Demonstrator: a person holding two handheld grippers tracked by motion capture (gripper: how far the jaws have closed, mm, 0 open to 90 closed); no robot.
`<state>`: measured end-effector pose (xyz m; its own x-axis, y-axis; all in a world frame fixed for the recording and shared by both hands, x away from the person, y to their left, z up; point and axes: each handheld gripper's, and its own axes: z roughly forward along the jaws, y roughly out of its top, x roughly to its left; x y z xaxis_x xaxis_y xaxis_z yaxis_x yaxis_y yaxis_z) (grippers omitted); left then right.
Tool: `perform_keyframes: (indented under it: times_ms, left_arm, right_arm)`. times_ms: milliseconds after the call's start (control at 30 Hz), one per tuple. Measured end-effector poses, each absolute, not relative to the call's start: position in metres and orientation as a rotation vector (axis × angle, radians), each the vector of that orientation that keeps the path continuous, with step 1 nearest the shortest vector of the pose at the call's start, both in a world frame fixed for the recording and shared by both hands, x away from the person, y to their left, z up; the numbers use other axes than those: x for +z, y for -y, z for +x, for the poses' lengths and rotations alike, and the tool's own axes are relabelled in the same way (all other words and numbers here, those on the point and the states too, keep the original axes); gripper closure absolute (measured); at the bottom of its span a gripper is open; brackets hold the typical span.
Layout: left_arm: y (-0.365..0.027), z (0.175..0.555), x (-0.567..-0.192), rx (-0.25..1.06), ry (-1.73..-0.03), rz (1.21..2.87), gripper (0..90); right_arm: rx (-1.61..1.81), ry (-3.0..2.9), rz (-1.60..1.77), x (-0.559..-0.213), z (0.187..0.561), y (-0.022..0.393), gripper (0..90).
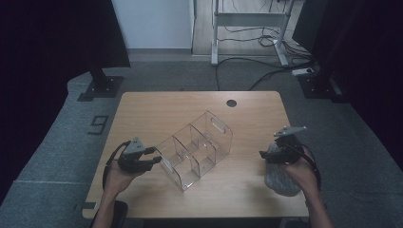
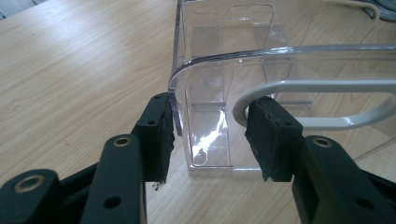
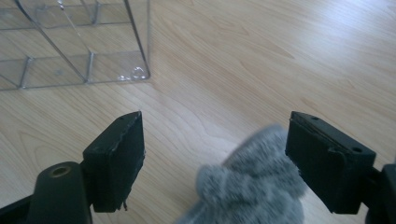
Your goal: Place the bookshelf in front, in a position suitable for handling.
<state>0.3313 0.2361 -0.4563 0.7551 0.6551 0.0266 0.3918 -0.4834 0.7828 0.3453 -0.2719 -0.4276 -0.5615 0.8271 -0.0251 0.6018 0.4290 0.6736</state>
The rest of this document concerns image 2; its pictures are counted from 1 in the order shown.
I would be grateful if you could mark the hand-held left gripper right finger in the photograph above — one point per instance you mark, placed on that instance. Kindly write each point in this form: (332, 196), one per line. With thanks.
(274, 140)

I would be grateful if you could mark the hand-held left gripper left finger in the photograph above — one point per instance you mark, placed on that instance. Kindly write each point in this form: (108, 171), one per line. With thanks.
(155, 140)

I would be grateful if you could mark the clear plastic organizer box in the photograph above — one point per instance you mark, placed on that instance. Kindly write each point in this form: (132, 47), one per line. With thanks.
(202, 63)

